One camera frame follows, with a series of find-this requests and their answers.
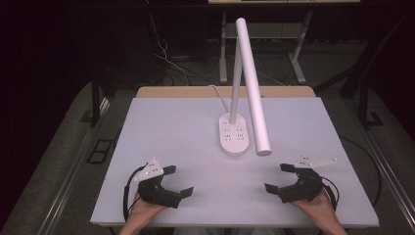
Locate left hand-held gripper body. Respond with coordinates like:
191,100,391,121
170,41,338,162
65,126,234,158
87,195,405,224
133,158,182,210

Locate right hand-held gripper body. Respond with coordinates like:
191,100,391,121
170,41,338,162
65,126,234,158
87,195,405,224
277,154,339,205

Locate person's left hand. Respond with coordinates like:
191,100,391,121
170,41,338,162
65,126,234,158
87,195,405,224
124,191,168,230

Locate person's right hand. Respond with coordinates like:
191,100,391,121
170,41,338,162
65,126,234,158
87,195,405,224
290,188,341,229

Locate white board mat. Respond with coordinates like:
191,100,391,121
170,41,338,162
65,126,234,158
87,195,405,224
90,96,380,228

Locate white desk lamp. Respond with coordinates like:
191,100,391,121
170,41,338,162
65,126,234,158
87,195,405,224
217,17,273,158

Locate black metal stand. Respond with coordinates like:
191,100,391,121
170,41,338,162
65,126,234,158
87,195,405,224
79,65,114,128
313,13,386,129

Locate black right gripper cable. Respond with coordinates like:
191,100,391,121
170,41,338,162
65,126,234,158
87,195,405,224
320,175,341,212

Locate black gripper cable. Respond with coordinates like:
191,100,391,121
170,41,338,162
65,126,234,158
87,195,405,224
122,164,147,223
320,175,341,212

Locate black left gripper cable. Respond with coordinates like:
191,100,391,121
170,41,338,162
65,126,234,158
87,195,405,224
122,164,147,223

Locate black floor frame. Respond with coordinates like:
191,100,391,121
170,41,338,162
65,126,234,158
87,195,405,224
85,138,115,165

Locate long black floor cable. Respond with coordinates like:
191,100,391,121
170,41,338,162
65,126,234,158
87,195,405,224
339,136,383,209

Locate white lamp cable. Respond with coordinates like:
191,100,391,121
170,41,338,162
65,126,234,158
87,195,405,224
208,84,231,114

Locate grey metal desk frame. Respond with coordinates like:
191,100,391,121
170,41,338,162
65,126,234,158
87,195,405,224
218,11,313,85

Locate white floor cables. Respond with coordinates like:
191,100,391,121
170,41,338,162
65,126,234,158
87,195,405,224
143,0,194,86

